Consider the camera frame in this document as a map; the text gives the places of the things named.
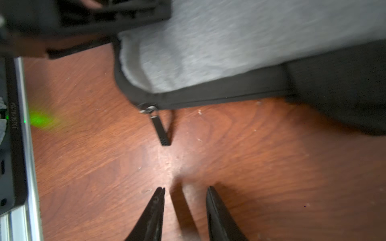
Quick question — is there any black zipper pull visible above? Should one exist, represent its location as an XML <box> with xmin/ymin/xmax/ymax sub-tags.
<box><xmin>140</xmin><ymin>103</ymin><xmax>171</xmax><ymax>146</ymax></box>

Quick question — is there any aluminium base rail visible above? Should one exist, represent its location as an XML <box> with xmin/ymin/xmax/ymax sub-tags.
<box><xmin>1</xmin><ymin>56</ymin><xmax>44</xmax><ymax>241</ymax></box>

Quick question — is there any grey laptop bag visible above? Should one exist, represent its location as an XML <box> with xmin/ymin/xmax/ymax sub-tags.
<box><xmin>113</xmin><ymin>1</ymin><xmax>386</xmax><ymax>136</ymax></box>

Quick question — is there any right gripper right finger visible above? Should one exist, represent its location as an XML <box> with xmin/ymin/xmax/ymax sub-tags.
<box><xmin>206</xmin><ymin>186</ymin><xmax>248</xmax><ymax>241</ymax></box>

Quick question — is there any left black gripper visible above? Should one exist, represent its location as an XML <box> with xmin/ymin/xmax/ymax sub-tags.
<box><xmin>1</xmin><ymin>1</ymin><xmax>172</xmax><ymax>57</ymax></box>

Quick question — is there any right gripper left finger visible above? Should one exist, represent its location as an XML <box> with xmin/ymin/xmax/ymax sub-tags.
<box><xmin>125</xmin><ymin>187</ymin><xmax>165</xmax><ymax>241</ymax></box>

